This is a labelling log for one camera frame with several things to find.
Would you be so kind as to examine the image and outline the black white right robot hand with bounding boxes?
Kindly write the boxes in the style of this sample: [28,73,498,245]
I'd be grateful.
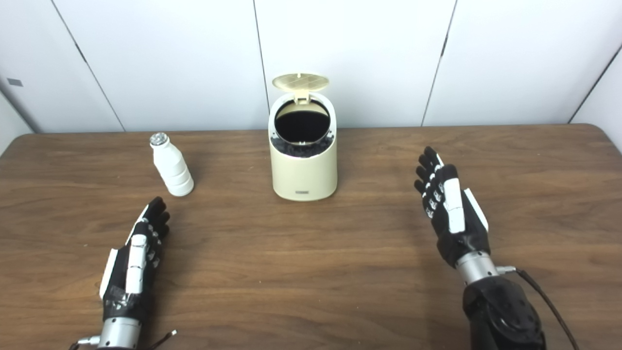
[414,146,490,269]

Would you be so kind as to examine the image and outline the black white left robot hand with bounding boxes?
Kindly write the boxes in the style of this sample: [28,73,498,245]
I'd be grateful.
[99,196,171,322]

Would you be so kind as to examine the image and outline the small white plastic bottle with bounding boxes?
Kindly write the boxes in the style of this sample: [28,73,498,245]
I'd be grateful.
[149,132,195,197]

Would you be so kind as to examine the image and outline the cream-colored bin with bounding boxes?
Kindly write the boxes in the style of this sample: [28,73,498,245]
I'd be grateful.
[268,73,338,202]

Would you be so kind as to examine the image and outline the round cream bin lid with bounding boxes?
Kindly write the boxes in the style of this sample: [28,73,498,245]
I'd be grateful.
[272,73,329,104]

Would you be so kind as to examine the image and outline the black bin liner bag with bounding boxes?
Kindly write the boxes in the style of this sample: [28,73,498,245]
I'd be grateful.
[270,105,337,158]

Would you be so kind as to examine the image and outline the thin black wire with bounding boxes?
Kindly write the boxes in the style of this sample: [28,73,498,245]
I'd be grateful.
[146,330,178,350]

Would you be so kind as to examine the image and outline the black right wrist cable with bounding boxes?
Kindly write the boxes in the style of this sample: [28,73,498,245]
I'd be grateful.
[497,265,580,350]

